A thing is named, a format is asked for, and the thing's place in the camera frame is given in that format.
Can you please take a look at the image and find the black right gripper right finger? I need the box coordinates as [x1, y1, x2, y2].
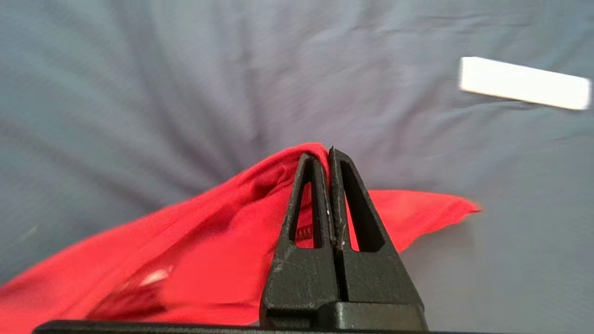
[327, 147, 426, 307]

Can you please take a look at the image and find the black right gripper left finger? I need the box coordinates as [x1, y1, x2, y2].
[259, 152, 342, 326]

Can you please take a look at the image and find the red printed t-shirt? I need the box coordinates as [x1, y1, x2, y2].
[0, 141, 481, 334]

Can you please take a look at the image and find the flat white remote control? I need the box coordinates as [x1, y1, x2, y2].
[458, 57, 593, 111]

